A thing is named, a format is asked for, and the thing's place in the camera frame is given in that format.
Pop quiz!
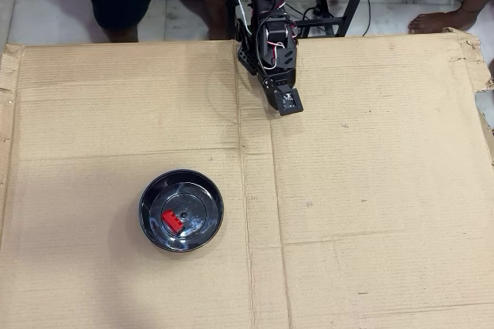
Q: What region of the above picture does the black square wrist camera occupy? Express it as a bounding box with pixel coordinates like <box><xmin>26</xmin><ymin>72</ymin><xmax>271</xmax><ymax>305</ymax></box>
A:
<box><xmin>274</xmin><ymin>87</ymin><xmax>305</xmax><ymax>117</ymax></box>

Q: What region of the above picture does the red lego block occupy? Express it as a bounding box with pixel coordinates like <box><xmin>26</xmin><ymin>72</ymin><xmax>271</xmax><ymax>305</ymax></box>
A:
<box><xmin>161</xmin><ymin>209</ymin><xmax>186</xmax><ymax>235</ymax></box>

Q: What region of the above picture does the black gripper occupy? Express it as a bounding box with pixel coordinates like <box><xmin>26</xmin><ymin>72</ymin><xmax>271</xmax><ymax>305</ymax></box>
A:
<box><xmin>259</xmin><ymin>67</ymin><xmax>299</xmax><ymax>113</ymax></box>

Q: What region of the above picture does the black floor cable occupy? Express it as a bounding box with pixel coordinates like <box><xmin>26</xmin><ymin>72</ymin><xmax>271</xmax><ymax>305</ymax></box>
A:
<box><xmin>360</xmin><ymin>0</ymin><xmax>373</xmax><ymax>37</ymax></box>

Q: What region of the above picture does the black round plastic bowl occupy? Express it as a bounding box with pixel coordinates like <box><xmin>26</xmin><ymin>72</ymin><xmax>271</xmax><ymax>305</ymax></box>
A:
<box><xmin>138</xmin><ymin>168</ymin><xmax>226</xmax><ymax>255</ymax></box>

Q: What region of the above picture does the brown corrugated cardboard sheet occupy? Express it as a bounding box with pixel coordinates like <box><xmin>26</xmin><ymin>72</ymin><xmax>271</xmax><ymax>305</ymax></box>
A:
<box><xmin>0</xmin><ymin>26</ymin><xmax>494</xmax><ymax>329</ymax></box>

